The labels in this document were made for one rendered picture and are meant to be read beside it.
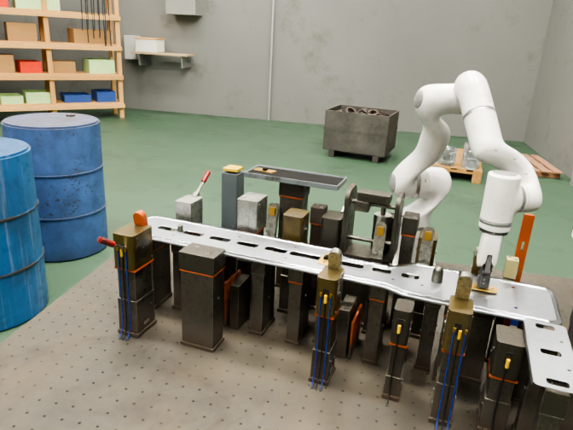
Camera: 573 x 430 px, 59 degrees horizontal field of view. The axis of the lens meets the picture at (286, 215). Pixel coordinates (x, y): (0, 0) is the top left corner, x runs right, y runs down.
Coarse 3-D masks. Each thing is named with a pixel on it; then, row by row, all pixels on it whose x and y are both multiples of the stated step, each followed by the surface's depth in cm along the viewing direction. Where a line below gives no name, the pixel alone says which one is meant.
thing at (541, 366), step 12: (528, 324) 130; (552, 324) 131; (528, 336) 125; (540, 336) 125; (552, 336) 125; (564, 336) 126; (528, 348) 120; (540, 348) 120; (552, 348) 120; (564, 348) 121; (528, 360) 117; (540, 360) 116; (552, 360) 116; (564, 360) 116; (540, 372) 111; (552, 372) 112; (564, 372) 112; (540, 384) 107
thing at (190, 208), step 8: (176, 200) 189; (184, 200) 190; (192, 200) 190; (200, 200) 194; (176, 208) 190; (184, 208) 189; (192, 208) 188; (200, 208) 195; (176, 216) 191; (184, 216) 190; (192, 216) 189; (200, 216) 196; (192, 232) 191
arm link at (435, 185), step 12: (432, 168) 194; (420, 180) 191; (432, 180) 191; (444, 180) 192; (420, 192) 192; (432, 192) 193; (444, 192) 193; (420, 204) 199; (432, 204) 195; (420, 216) 196; (420, 228) 198
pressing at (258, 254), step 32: (160, 224) 182; (192, 224) 183; (256, 256) 161; (288, 256) 162; (320, 256) 164; (384, 288) 147; (416, 288) 146; (448, 288) 147; (512, 288) 149; (544, 288) 149; (544, 320) 133
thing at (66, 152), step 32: (32, 128) 339; (64, 128) 345; (96, 128) 368; (32, 160) 345; (64, 160) 350; (96, 160) 373; (64, 192) 357; (96, 192) 378; (64, 224) 364; (96, 224) 384; (64, 256) 371
